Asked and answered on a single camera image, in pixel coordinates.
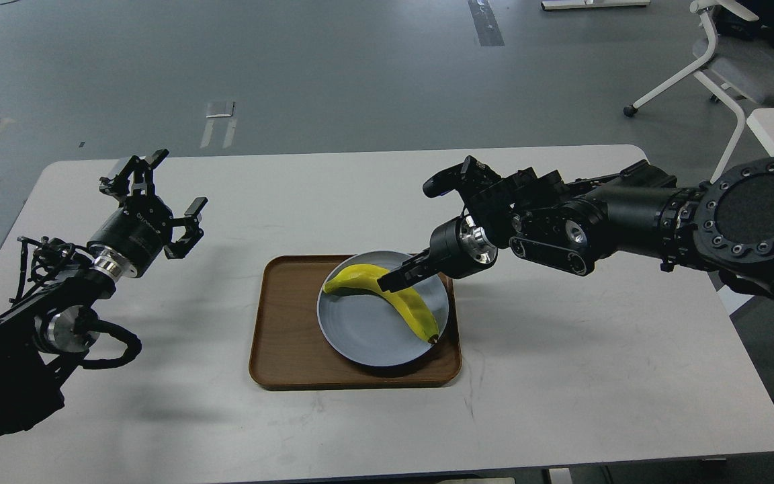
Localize blue round plate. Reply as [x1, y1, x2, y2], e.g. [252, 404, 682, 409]
[316, 250, 451, 367]

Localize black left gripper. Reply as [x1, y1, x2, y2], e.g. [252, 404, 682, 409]
[87, 149, 208, 278]

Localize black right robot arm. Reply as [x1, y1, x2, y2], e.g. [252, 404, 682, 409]
[378, 156, 774, 299]

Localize brown wooden tray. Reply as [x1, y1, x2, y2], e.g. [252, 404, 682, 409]
[249, 254, 462, 391]

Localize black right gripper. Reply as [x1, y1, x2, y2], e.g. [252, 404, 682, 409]
[377, 217, 499, 293]

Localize yellow banana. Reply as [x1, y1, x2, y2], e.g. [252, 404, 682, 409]
[322, 264, 441, 344]

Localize white office chair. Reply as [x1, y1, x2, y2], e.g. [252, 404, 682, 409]
[623, 1, 774, 181]

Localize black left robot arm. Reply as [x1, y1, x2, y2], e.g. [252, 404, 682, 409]
[0, 149, 207, 437]

